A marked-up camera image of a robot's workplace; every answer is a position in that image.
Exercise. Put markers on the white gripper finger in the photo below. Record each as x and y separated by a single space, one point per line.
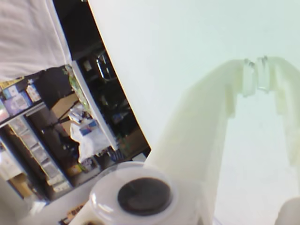
192 131
288 93

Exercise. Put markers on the googly eye sticker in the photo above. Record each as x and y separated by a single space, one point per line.
143 197

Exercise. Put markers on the white plastic bag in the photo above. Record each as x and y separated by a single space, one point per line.
91 140

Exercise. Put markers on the white shelving unit with boxes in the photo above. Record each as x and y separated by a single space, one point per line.
93 105

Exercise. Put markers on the brown cardboard box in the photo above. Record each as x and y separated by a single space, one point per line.
63 105

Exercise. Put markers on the yellow label sign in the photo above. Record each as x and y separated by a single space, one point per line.
73 212

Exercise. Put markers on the yellow poster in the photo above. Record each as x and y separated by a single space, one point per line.
10 83

